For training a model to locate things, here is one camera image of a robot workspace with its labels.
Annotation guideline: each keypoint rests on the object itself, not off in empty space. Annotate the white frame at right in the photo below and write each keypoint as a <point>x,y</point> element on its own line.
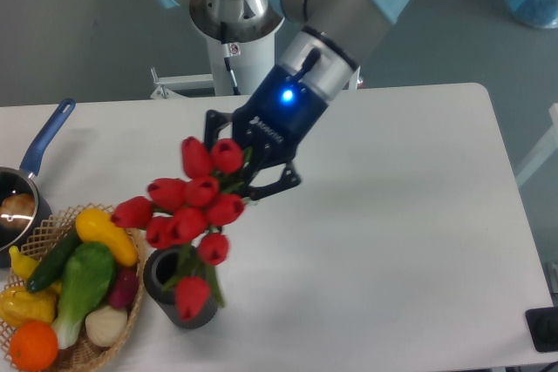
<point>544,148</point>

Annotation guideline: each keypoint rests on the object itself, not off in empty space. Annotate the green cucumber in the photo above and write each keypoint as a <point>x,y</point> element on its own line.
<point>51,267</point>

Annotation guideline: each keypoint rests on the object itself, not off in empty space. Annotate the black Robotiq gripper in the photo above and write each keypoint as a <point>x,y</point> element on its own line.
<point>273,122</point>

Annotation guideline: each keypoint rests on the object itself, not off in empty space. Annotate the brown bread roll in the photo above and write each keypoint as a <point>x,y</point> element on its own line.
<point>17,211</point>

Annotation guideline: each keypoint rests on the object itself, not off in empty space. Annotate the yellow pumpkin gourd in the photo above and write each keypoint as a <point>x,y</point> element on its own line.
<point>18,306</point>

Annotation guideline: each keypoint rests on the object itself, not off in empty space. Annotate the green bok choy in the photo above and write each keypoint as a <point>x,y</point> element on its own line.
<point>86,279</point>

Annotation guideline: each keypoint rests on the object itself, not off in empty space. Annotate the orange fruit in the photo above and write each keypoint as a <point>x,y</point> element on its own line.
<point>34,346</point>

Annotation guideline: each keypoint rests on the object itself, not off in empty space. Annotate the red tulip bouquet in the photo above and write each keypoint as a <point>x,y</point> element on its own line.
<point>183,221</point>

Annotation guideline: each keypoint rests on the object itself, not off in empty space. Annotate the purple red radish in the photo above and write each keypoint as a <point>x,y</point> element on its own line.
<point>124,289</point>

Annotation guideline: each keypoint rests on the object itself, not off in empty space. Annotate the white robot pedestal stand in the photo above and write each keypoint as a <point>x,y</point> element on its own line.
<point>241,39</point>

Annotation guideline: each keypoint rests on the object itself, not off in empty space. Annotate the black device at edge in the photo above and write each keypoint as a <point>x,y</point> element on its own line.
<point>542,325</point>

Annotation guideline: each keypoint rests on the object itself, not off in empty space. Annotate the yellow squash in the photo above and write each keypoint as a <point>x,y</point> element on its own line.
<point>95,225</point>

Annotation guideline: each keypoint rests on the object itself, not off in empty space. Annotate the blue handled saucepan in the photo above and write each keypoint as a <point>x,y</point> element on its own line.
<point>22,179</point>

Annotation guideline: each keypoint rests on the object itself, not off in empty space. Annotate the yellow banana pepper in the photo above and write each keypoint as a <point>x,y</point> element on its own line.
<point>21,264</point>

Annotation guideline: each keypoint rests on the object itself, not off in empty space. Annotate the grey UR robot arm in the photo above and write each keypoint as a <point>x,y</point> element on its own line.
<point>291,58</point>

